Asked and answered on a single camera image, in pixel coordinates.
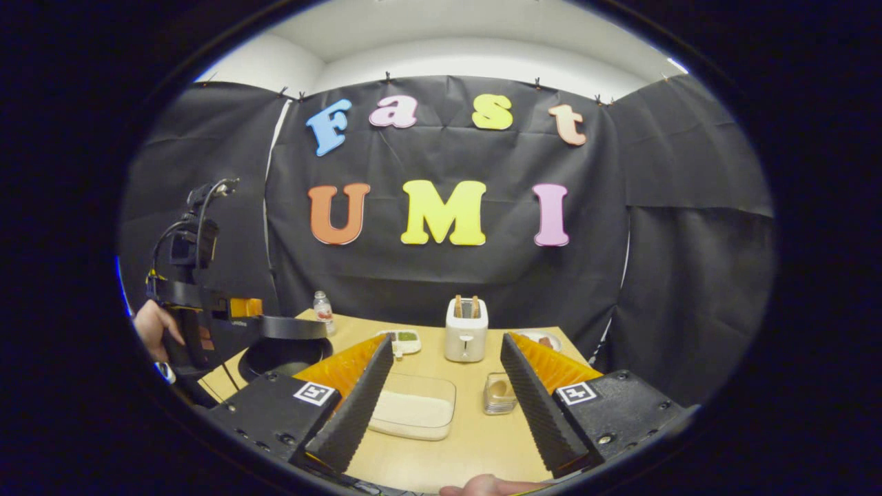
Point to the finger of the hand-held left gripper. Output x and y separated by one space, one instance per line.
247 308

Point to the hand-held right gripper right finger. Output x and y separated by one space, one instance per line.
534 406

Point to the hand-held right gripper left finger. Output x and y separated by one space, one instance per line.
351 413

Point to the wooden spoon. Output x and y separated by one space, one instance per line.
499 388

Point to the dark grey rice cooker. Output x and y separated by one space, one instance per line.
289 344

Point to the white rice pile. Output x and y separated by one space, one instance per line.
412 411

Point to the clear plastic rice container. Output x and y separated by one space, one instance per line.
413 410

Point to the small round white plate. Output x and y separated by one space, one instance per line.
541 339

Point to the small clear water bottle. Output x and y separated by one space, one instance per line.
324 313

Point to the white divided seasoning plate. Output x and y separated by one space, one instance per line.
403 341

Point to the white toaster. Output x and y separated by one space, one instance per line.
466 337

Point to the toast slice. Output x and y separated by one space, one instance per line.
475 306
457 306

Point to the ceiling light panel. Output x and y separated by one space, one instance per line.
677 65

